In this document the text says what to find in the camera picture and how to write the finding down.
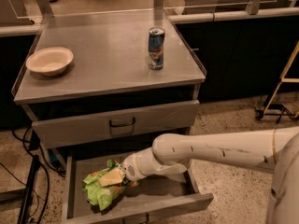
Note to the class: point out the white paper bowl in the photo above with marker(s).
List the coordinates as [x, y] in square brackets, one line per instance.
[50, 62]

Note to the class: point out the blue energy drink can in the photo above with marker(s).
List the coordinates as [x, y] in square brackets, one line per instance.
[156, 48]

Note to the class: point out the white horizontal rail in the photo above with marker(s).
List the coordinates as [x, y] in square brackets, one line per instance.
[234, 15]

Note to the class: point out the yellow wheeled cart frame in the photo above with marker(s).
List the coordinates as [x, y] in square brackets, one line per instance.
[269, 108]

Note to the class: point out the open grey middle drawer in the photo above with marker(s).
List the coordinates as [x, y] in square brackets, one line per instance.
[155, 196]

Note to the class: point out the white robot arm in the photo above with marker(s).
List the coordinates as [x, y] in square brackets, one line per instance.
[274, 151]

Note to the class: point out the grey upper drawer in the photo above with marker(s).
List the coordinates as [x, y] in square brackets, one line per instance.
[71, 131]

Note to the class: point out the grey drawer cabinet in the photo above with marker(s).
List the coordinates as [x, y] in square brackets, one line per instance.
[110, 70]

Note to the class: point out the green rice chip bag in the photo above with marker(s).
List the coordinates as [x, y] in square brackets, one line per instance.
[104, 196]

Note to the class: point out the black metal stand leg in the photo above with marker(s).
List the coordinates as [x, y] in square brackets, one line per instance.
[28, 190]

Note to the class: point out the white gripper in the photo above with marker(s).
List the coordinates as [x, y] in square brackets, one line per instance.
[129, 169]

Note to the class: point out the black drawer handle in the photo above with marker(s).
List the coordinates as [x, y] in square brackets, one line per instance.
[121, 123]

